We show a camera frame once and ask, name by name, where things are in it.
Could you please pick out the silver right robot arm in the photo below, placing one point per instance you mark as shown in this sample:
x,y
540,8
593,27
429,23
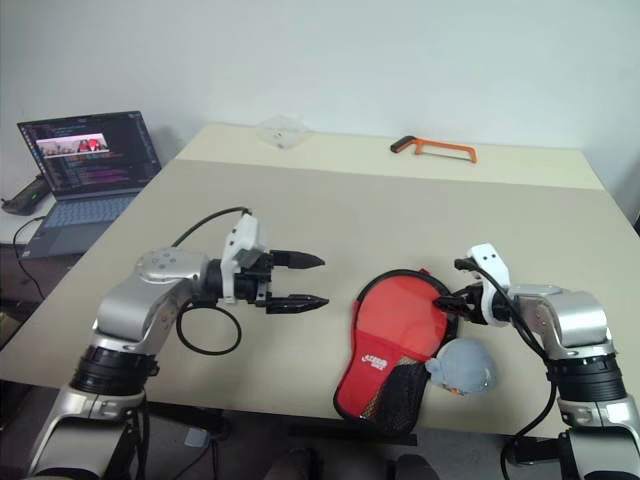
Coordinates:
x,y
575,320

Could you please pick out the black red paddle case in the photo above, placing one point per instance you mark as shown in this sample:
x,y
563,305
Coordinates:
x,y
365,380

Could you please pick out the small grey floor box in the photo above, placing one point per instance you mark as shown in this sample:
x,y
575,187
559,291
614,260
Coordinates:
x,y
196,439

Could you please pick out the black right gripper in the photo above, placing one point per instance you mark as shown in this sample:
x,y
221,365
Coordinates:
x,y
474,302

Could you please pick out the red table tennis paddle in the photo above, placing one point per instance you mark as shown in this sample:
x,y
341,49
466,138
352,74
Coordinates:
x,y
400,310

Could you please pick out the grey plush toy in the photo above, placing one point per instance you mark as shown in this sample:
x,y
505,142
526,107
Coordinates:
x,y
462,365

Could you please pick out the open grey laptop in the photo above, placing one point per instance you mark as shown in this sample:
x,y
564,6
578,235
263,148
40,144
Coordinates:
x,y
90,150

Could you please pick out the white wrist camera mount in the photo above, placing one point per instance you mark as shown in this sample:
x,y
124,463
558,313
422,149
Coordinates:
x,y
247,235
492,265

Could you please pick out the clear plastic container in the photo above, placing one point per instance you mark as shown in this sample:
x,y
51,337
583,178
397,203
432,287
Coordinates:
x,y
282,132

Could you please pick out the black handheld controller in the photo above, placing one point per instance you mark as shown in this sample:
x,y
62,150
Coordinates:
x,y
27,192

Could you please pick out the black table frame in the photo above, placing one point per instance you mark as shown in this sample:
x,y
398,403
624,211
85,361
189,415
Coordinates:
x,y
350,435

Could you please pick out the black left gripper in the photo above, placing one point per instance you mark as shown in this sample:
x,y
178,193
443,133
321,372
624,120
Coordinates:
x,y
255,285

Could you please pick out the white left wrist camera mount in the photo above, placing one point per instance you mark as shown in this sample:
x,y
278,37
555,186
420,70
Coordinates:
x,y
247,235

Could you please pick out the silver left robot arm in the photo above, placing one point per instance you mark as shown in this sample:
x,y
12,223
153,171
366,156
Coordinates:
x,y
150,300

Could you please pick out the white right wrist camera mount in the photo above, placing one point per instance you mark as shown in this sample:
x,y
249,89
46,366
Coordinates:
x,y
492,265

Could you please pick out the orange hacksaw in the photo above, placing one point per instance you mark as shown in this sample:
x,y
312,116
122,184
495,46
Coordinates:
x,y
400,145

